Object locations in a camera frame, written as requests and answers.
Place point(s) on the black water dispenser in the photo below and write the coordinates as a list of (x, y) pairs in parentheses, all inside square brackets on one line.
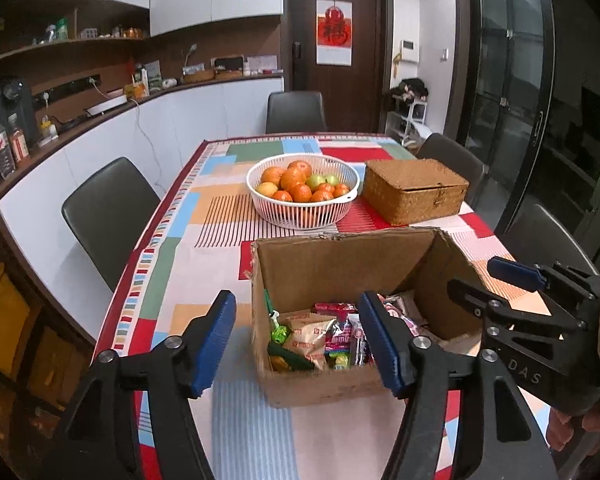
[(12, 105)]

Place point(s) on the green white carton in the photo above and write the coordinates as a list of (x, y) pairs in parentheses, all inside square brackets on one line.
[(153, 75)]

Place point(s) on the small yellow white jar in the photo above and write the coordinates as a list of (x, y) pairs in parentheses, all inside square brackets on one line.
[(47, 129)]

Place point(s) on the white curved counter cabinet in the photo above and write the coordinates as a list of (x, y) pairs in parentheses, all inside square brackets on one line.
[(195, 115)]

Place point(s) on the yellow storage box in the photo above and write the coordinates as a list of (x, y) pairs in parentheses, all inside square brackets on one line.
[(0, 310)]

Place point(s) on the pile of snack packets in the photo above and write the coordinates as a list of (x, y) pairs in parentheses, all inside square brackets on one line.
[(305, 340)]

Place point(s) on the white wall intercom panel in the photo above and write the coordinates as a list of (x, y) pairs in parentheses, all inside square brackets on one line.
[(409, 51)]

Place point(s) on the black power socket rail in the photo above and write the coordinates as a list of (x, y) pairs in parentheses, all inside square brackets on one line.
[(75, 85)]

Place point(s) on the black door lock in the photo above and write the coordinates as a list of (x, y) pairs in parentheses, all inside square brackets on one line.
[(298, 52)]

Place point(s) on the red wall calendar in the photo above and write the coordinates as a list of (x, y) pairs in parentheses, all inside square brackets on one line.
[(334, 30)]

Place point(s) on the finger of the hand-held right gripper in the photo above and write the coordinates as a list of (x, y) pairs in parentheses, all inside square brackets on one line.
[(472, 297), (515, 272)]

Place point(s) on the person's right hand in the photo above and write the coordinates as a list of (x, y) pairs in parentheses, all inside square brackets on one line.
[(562, 427)]

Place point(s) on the dark grey dining chair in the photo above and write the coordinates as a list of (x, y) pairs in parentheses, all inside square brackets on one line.
[(455, 157), (296, 112), (545, 240), (107, 215)]

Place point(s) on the dark plush bag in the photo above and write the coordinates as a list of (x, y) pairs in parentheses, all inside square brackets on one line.
[(410, 90)]

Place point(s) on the green round fruit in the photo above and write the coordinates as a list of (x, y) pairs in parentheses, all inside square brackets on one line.
[(316, 180), (332, 179)]

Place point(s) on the brown wicker lidded box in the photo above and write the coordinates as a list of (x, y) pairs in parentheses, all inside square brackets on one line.
[(410, 180)]

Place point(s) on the small white rack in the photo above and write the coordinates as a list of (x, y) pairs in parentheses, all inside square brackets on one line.
[(412, 125)]

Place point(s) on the green candy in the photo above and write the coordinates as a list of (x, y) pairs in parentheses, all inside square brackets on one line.
[(281, 334)]

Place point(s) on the brown cardboard box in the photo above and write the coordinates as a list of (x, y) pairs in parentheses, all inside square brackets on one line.
[(330, 265)]

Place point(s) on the white plastic fruit basket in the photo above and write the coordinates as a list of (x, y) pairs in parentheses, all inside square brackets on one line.
[(300, 214)]

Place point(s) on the pink desk calendar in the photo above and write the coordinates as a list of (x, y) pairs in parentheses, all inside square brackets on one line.
[(263, 64)]

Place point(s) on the green spray bottle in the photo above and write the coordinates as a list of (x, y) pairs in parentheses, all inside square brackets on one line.
[(62, 31)]

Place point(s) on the flat white appliance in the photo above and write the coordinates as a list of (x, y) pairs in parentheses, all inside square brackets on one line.
[(105, 106)]

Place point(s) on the dark glass sliding door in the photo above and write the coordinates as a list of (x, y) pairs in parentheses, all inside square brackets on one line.
[(510, 85)]

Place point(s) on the wicker tray with dark lid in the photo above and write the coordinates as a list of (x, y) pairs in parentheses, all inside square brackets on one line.
[(228, 66)]

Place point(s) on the pile of oranges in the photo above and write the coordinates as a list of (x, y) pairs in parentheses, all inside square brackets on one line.
[(292, 178)]

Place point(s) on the clear bottle red label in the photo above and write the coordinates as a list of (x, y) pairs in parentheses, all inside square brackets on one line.
[(18, 141), (1, 147)]

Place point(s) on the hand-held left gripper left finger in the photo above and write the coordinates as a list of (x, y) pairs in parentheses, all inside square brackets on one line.
[(215, 340)]

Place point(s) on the colourful patchwork tablecloth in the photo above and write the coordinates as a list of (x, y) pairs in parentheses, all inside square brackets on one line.
[(205, 210)]

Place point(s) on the bag of oranges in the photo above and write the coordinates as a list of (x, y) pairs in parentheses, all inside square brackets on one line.
[(137, 90)]

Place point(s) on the shallow wicker tray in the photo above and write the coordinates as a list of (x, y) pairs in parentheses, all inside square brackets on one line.
[(198, 77)]

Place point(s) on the slim white bottle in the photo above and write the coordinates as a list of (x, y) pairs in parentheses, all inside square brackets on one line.
[(144, 81)]

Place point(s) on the small white desk lamp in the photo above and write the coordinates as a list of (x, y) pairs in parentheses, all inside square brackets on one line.
[(190, 54)]

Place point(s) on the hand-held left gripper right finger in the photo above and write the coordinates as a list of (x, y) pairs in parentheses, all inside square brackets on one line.
[(380, 340)]

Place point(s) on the dark brown door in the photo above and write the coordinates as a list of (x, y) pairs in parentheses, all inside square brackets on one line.
[(365, 95)]

